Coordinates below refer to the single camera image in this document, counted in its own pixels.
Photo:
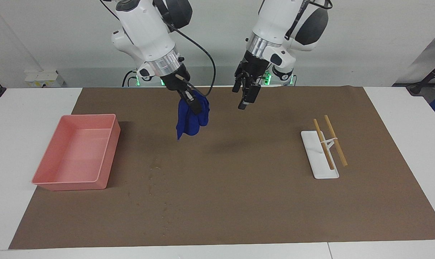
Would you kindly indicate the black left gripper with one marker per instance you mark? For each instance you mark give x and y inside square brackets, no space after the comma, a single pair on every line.
[251,70]

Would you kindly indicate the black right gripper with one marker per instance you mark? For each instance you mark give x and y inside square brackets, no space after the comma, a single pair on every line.
[176,79]

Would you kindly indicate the blue cloth towel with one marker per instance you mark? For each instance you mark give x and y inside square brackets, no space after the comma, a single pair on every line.
[192,122]

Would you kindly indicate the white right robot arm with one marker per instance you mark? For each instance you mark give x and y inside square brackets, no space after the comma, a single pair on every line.
[145,28]

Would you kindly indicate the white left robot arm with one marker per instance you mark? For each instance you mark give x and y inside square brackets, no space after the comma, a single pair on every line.
[275,21]

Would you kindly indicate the white towel rack base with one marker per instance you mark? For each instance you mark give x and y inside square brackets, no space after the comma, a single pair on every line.
[324,172]

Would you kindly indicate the brown table mat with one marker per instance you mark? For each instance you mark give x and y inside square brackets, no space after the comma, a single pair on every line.
[221,180]

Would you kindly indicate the wooden rack rod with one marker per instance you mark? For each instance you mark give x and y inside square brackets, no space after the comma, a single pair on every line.
[341,154]
[320,133]

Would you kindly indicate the pink plastic bin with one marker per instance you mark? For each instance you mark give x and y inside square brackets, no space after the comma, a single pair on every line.
[77,154]

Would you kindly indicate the black tripod stand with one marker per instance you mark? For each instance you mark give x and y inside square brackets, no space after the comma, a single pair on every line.
[419,88]

